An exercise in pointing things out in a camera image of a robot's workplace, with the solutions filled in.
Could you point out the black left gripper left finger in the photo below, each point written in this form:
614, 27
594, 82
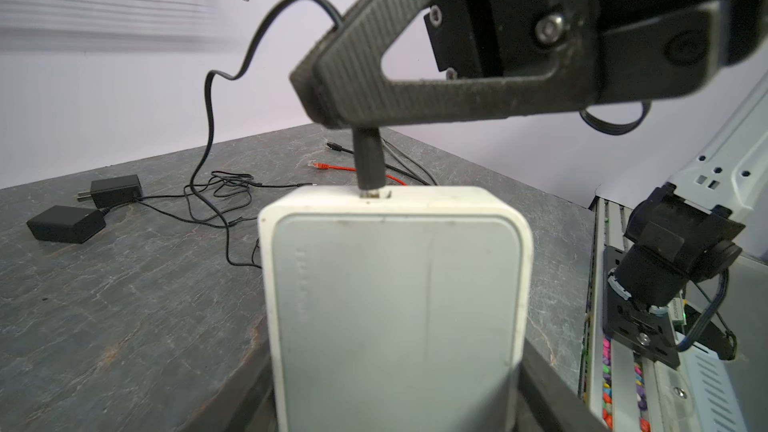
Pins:
245, 402

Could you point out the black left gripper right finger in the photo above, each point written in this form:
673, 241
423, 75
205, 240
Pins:
544, 401

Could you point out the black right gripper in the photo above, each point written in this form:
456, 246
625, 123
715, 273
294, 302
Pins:
404, 62

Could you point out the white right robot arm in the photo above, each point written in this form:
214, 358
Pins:
683, 232

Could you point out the black power adapter far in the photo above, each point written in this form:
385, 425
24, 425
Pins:
111, 192

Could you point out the black power adapter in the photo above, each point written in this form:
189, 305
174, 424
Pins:
66, 224
111, 192

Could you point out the black power adapter near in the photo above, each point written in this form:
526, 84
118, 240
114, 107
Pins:
66, 224

